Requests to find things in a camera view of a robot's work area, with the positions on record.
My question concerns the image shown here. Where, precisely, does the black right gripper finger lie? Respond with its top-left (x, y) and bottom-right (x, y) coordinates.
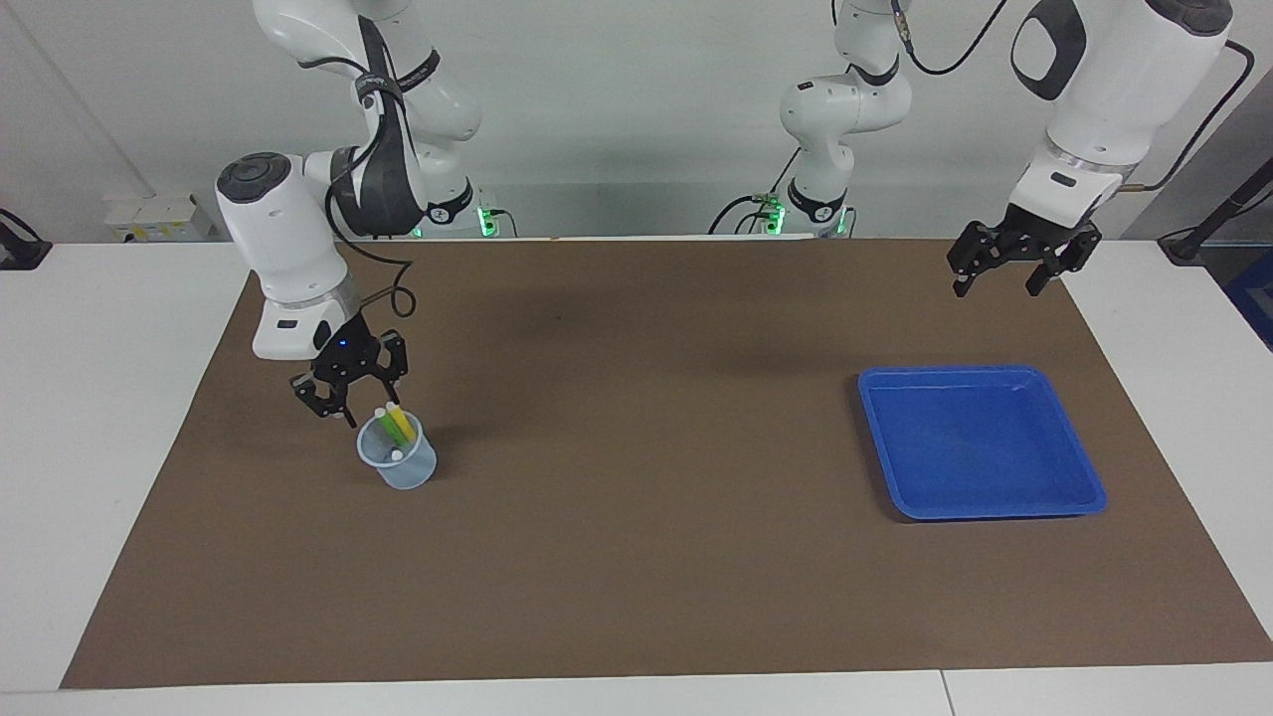
top-left (370, 330), bottom-right (409, 404)
top-left (290, 373), bottom-right (359, 431)

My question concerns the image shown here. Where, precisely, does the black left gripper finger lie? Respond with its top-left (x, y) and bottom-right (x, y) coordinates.
top-left (947, 223), bottom-right (1015, 299)
top-left (1024, 224), bottom-right (1103, 297)

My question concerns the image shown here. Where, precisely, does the translucent plastic cup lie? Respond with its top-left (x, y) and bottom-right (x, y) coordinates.
top-left (356, 409), bottom-right (439, 491)

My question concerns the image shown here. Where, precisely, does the black stand pole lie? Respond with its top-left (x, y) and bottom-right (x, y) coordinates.
top-left (1159, 154), bottom-right (1273, 267)

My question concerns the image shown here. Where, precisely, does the blue crate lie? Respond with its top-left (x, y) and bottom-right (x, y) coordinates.
top-left (1225, 249), bottom-right (1273, 351)

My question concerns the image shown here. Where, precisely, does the blue plastic tray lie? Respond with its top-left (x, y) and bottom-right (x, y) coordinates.
top-left (857, 364), bottom-right (1108, 522)

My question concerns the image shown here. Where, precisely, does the white power box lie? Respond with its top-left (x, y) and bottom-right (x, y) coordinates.
top-left (104, 192), bottom-right (213, 244)

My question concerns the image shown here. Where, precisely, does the brown table mat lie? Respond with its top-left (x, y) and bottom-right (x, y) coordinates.
top-left (60, 237), bottom-right (1273, 690)

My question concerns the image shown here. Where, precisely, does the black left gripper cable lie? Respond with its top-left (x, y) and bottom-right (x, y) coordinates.
top-left (890, 0), bottom-right (1256, 192)

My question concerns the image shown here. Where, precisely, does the black left base cable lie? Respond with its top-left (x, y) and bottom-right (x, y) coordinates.
top-left (708, 149), bottom-right (802, 238)

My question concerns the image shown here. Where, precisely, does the black clamp mount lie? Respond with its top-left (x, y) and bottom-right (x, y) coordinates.
top-left (0, 207), bottom-right (53, 271)

